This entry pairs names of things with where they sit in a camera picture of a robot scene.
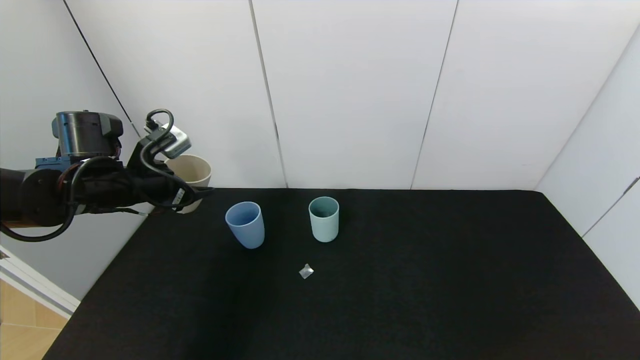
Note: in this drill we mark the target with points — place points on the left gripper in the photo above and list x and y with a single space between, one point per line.
180 197

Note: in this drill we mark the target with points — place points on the cream plastic cup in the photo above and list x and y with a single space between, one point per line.
195 172

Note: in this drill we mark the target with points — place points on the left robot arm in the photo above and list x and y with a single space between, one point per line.
30 195

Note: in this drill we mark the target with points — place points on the blue plastic cup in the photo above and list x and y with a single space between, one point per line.
246 230

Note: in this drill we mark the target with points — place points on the teal plastic cup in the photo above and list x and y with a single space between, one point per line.
325 230

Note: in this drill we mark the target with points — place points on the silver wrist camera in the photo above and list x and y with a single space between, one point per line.
175 142

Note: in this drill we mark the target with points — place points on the white frame strip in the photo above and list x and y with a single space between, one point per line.
35 287

